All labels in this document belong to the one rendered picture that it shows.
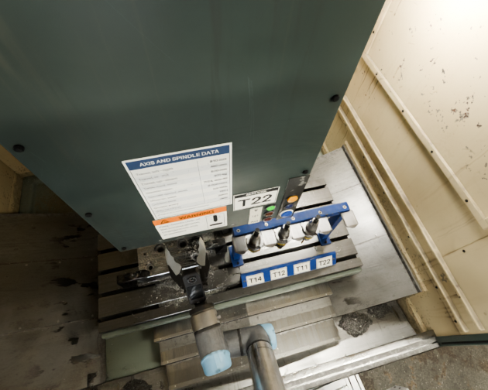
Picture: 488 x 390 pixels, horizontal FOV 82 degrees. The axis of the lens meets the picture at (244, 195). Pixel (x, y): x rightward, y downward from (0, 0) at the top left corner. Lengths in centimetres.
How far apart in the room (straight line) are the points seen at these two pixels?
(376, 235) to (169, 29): 149
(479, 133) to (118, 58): 108
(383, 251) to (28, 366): 172
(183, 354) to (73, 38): 136
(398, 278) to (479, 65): 96
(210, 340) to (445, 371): 205
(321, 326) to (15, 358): 137
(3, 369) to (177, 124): 148
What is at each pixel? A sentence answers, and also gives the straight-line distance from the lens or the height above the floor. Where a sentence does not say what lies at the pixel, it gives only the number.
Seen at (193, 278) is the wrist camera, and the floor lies 146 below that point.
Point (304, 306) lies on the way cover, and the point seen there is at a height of 73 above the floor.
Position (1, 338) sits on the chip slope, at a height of 79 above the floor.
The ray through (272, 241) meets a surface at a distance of 106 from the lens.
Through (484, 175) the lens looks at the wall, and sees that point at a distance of 121.
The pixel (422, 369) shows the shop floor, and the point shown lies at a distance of 256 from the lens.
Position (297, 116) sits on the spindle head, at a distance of 43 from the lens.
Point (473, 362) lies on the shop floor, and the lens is 277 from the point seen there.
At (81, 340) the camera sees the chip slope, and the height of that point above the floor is 67.
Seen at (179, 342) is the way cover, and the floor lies 72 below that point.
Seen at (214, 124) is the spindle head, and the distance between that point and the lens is 40.
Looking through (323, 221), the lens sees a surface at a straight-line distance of 114.
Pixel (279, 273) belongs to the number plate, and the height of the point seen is 94.
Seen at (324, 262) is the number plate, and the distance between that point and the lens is 139.
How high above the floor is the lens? 221
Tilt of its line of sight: 61 degrees down
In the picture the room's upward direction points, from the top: 4 degrees clockwise
